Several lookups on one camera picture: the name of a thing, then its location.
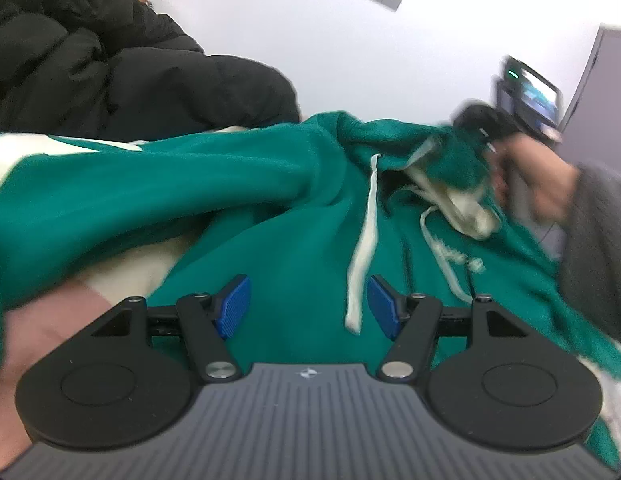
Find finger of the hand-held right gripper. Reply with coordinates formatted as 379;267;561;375
451;103;506;162

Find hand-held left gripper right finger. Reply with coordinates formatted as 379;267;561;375
367;274;529;382

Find grey door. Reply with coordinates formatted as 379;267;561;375
558;25;621;173

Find patchwork bed cover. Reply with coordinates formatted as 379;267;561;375
0;237;191;466

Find black puffer jacket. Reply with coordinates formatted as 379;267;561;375
0;0;301;143

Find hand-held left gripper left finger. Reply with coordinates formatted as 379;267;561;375
88;274;252;384

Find green hoodie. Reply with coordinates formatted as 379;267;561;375
0;111;621;471

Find person's right hand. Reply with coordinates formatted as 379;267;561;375
491;136;584;224

